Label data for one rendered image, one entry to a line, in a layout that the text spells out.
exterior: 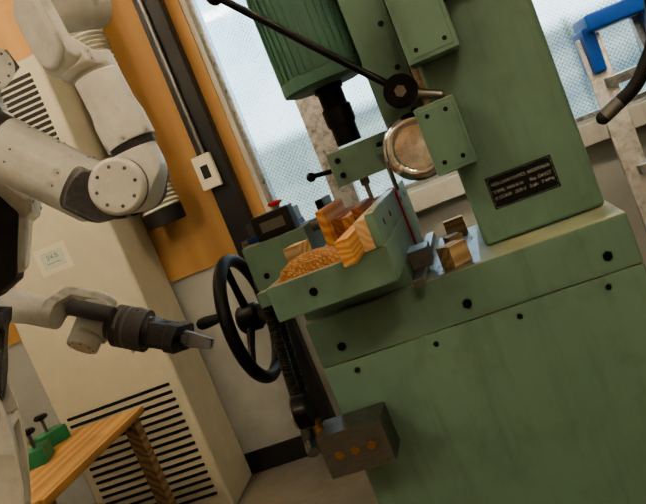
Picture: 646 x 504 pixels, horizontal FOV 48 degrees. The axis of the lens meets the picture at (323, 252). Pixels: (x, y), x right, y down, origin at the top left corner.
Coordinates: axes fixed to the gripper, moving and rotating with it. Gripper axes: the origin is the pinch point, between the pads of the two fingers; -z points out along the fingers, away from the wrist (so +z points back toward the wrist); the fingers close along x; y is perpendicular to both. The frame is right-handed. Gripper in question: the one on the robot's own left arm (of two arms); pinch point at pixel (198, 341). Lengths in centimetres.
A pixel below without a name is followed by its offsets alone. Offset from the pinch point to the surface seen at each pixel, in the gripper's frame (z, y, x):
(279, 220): -13.6, 26.6, 5.1
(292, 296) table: -22.6, 14.4, 26.1
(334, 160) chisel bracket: -21.4, 40.1, -0.3
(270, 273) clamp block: -13.1, 16.1, 3.0
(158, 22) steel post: 70, 93, -111
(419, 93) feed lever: -37, 52, 14
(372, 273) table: -34.8, 20.3, 27.2
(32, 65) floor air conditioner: 104, 68, -92
